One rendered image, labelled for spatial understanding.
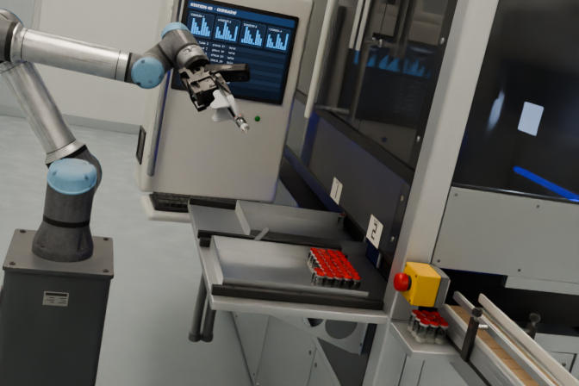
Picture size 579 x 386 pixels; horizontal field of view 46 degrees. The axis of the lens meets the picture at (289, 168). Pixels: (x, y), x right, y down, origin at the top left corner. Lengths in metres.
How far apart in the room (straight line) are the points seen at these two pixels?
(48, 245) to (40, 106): 0.36
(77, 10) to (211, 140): 4.62
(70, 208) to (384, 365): 0.84
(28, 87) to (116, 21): 5.03
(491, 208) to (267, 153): 1.09
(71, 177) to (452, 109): 0.92
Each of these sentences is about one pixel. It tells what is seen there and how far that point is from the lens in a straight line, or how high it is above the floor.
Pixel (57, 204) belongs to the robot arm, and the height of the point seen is 0.93.
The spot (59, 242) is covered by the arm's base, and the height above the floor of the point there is 0.84.
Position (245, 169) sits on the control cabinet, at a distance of 2.46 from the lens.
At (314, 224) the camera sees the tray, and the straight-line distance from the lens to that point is 2.12.
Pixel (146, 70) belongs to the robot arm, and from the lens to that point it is 1.69.
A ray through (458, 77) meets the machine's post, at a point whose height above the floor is 1.44.
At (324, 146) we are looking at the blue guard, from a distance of 2.19.
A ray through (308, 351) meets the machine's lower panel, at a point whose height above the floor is 0.53.
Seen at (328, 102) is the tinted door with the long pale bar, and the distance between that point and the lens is 2.25.
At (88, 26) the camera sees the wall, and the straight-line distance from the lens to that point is 6.91.
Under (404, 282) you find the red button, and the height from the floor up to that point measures 1.00.
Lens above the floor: 1.50
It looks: 13 degrees down
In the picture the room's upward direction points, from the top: 12 degrees clockwise
